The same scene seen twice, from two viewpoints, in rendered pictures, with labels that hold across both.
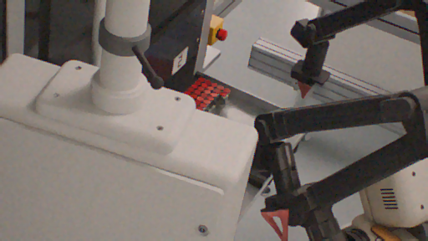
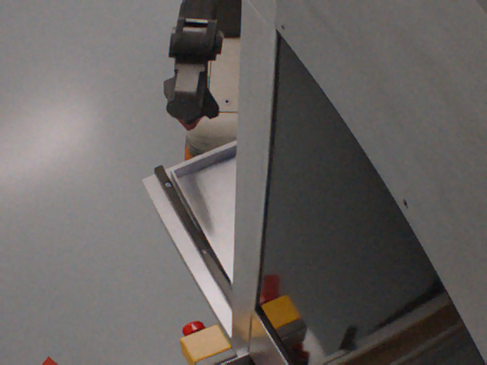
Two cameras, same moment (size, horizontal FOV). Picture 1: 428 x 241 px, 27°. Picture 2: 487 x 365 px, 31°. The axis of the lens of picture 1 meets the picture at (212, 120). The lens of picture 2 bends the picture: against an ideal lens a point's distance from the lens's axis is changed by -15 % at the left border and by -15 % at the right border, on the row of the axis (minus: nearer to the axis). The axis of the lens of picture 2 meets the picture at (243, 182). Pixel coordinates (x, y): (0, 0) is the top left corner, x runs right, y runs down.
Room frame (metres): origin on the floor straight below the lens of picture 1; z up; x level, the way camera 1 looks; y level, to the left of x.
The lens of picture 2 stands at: (2.87, 0.49, 2.47)
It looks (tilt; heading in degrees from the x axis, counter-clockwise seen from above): 58 degrees down; 220
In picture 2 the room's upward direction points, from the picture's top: 3 degrees clockwise
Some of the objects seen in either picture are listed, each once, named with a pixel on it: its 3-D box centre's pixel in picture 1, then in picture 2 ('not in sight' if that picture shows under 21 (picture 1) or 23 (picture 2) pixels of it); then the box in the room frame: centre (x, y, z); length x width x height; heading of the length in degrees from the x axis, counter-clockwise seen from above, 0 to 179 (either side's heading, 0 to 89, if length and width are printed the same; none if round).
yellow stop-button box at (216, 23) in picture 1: (208, 28); (208, 353); (2.44, 0.07, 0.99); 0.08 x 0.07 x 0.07; 69
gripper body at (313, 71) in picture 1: (313, 65); (190, 87); (2.14, -0.25, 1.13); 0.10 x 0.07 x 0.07; 69
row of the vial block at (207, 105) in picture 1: (207, 105); not in sight; (2.16, 0.02, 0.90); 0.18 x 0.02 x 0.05; 159
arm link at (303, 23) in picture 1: (310, 32); (191, 70); (2.17, -0.22, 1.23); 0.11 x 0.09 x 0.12; 38
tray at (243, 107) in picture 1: (232, 119); (276, 220); (2.13, -0.06, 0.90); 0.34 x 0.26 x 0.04; 69
